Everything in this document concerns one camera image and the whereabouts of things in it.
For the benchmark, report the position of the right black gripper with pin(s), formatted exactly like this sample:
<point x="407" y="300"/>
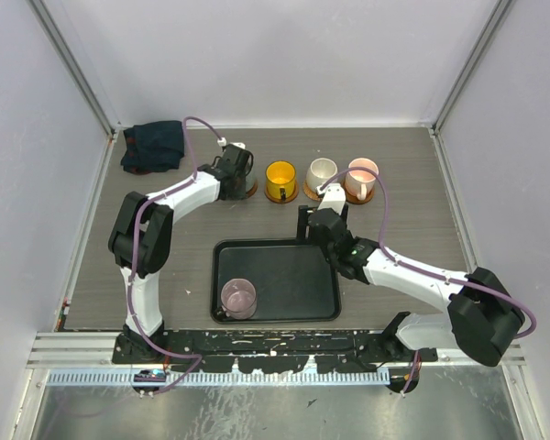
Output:
<point x="302" y="222"/>

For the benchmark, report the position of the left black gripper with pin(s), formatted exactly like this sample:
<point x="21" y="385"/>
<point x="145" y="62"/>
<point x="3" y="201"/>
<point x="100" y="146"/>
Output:
<point x="240" y="192"/>

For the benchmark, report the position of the brown wooden saucer coaster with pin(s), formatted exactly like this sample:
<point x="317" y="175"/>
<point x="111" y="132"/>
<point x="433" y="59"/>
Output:
<point x="287" y="200"/>
<point x="252" y="190"/>
<point x="352" y="199"/>

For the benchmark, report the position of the woven rattan coaster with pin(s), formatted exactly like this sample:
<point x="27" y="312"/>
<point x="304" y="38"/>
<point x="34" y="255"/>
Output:
<point x="311" y="192"/>

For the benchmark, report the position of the yellow ceramic mug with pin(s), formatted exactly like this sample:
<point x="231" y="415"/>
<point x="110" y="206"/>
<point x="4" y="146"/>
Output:
<point x="281" y="179"/>

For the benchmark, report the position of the cream ceramic mug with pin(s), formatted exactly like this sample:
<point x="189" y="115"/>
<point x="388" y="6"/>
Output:
<point x="319" y="171"/>

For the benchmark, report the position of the pink ceramic mug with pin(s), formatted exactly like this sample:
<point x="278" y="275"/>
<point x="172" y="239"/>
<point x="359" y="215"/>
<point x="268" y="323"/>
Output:
<point x="361" y="180"/>

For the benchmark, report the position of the lilac ceramic mug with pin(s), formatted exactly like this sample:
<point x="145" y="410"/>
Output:
<point x="239" y="299"/>

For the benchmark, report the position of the grey ceramic mug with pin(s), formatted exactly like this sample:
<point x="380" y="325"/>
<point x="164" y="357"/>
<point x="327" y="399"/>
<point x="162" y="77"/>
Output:
<point x="250" y="179"/>

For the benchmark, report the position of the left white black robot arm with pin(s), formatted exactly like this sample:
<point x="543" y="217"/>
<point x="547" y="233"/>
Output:
<point x="140" y="240"/>

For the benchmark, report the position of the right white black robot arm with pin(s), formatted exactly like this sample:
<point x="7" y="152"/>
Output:
<point x="475" y="313"/>

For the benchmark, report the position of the black serving tray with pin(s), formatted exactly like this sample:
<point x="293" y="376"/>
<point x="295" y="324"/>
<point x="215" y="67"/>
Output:
<point x="294" y="282"/>

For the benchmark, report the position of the dark blue folded cloth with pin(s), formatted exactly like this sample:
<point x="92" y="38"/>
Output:
<point x="153" y="148"/>

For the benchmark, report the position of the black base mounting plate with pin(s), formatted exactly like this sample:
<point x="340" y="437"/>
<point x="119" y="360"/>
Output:
<point x="268" y="351"/>

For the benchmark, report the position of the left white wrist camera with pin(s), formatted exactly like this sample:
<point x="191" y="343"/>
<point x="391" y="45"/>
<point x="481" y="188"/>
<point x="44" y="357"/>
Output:
<point x="222" y="142"/>

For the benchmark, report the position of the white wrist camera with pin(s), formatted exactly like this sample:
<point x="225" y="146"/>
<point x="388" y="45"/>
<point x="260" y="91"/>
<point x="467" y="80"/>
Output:
<point x="333" y="197"/>
<point x="222" y="142"/>

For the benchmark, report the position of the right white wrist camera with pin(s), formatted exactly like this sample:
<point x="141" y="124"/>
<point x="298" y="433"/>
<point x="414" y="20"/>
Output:
<point x="333" y="197"/>

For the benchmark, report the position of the white slotted cable duct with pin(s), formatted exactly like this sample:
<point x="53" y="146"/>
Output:
<point x="119" y="377"/>

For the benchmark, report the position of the aluminium frame rail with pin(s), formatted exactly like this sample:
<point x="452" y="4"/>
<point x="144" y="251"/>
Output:
<point x="95" y="349"/>

